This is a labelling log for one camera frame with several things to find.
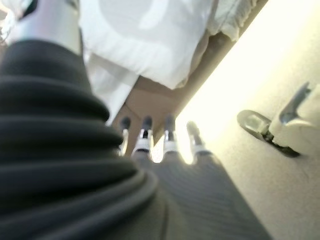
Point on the dark brown bed frame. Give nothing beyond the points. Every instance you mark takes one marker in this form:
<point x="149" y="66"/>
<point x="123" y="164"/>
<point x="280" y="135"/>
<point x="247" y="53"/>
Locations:
<point x="155" y="100"/>

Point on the white sheeted mattress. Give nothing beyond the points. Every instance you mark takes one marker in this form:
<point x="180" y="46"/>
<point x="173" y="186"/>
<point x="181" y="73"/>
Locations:
<point x="110" y="87"/>

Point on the white duvet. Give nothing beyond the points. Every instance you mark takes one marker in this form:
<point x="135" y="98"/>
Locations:
<point x="145" y="37"/>

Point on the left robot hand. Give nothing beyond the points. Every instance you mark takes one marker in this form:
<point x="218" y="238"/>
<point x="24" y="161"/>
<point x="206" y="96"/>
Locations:
<point x="62" y="162"/>

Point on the white fringed blanket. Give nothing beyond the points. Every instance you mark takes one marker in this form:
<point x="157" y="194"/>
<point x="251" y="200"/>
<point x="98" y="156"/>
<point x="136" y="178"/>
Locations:
<point x="232" y="17"/>

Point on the silver left robot leg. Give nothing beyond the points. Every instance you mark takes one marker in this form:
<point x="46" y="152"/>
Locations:
<point x="297" y="122"/>

